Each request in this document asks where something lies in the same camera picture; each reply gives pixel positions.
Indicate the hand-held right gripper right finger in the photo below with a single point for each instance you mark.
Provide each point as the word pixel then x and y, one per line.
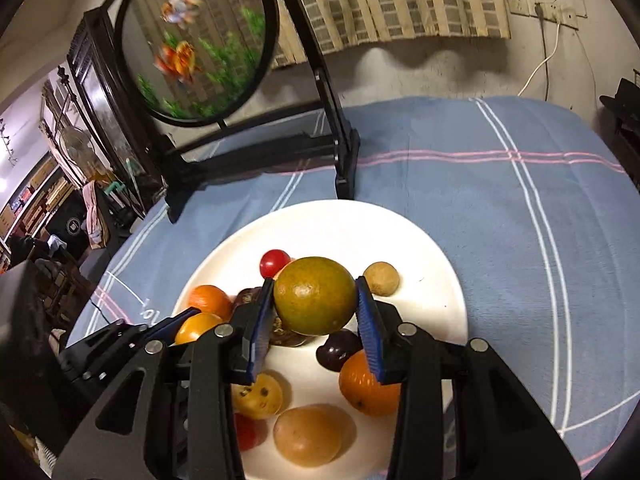
pixel 369 335

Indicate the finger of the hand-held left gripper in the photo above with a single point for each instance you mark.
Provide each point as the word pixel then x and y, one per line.
pixel 95 355
pixel 170 324

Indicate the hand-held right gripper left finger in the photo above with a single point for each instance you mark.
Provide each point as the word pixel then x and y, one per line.
pixel 259 335

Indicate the dark brown patchy fruit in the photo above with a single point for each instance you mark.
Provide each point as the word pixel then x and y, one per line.
pixel 285 338

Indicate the yellow orange citrus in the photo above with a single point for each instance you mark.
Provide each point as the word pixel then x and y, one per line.
pixel 197 329

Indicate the dark glossy plum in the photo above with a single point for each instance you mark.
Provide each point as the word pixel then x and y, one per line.
pixel 340 350

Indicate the wrinkled dark brown passion fruit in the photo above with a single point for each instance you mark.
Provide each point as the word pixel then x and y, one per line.
pixel 246 296

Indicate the orange tangerine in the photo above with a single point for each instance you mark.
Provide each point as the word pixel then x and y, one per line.
pixel 210 300
pixel 365 387

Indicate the small yellowish round fruit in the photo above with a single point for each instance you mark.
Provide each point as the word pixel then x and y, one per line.
pixel 381 278

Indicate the pale spotted fruit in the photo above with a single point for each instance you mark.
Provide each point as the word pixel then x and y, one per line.
pixel 257 395

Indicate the greenish yellow citrus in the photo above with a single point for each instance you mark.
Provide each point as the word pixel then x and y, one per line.
pixel 314 295

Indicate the red cherry tomato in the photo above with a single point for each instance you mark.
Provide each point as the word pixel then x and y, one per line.
pixel 247 430
pixel 274 261

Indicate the large tan round fruit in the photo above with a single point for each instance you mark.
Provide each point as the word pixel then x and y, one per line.
pixel 302 437

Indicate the white plate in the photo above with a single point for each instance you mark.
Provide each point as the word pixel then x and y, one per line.
pixel 320 230

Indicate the pink cloth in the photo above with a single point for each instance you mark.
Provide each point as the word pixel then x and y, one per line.
pixel 92 220

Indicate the blue striped tablecloth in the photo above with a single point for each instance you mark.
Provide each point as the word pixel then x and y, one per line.
pixel 475 210

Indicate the electric fan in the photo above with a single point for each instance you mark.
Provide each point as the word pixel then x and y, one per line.
pixel 75 150

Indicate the dark wooden framed cabinet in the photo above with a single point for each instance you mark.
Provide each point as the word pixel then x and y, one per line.
pixel 95 95

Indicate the round goldfish table screen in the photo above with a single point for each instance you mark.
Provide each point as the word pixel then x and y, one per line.
pixel 200 45

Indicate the beige checked curtain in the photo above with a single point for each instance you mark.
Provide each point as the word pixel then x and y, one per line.
pixel 400 0

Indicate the black hat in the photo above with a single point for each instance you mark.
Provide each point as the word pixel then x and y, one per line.
pixel 625 105

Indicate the wall power outlets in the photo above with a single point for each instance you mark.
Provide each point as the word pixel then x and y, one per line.
pixel 542 10

